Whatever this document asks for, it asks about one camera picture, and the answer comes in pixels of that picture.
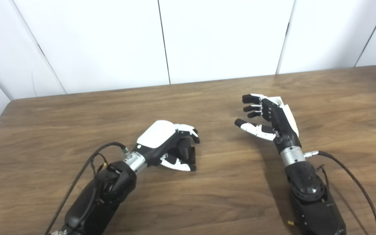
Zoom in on thin black left arm wire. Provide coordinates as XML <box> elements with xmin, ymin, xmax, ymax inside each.
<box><xmin>90</xmin><ymin>153</ymin><xmax>108</xmax><ymax>173</ymax></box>

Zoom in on thick black wrist cable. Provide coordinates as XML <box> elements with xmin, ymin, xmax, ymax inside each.
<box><xmin>44</xmin><ymin>142</ymin><xmax>131</xmax><ymax>235</ymax></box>
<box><xmin>304</xmin><ymin>150</ymin><xmax>376</xmax><ymax>235</ymax></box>

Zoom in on thin black right arm wire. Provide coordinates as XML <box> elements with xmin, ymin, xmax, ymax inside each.
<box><xmin>316</xmin><ymin>164</ymin><xmax>329</xmax><ymax>193</ymax></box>

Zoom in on thick black right wrist cable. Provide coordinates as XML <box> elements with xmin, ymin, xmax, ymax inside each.
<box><xmin>304</xmin><ymin>150</ymin><xmax>376</xmax><ymax>235</ymax></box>

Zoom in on thin black arm wire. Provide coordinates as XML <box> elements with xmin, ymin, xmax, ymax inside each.
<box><xmin>316</xmin><ymin>164</ymin><xmax>329</xmax><ymax>193</ymax></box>
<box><xmin>90</xmin><ymin>153</ymin><xmax>108</xmax><ymax>173</ymax></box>

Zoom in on black peg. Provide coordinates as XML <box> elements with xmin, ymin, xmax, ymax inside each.
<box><xmin>170</xmin><ymin>137</ymin><xmax>196</xmax><ymax>165</ymax></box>

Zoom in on white square piece with hole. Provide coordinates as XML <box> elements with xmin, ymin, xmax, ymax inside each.
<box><xmin>268</xmin><ymin>96</ymin><xmax>286</xmax><ymax>107</ymax></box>

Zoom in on thick black left wrist cable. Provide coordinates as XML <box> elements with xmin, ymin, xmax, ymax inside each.
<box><xmin>44</xmin><ymin>142</ymin><xmax>131</xmax><ymax>235</ymax></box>

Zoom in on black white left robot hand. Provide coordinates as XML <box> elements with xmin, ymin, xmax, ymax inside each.
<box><xmin>133</xmin><ymin>120</ymin><xmax>201</xmax><ymax>172</ymax></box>

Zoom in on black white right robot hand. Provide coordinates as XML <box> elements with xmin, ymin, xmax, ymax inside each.
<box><xmin>234</xmin><ymin>94</ymin><xmax>300</xmax><ymax>154</ymax></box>

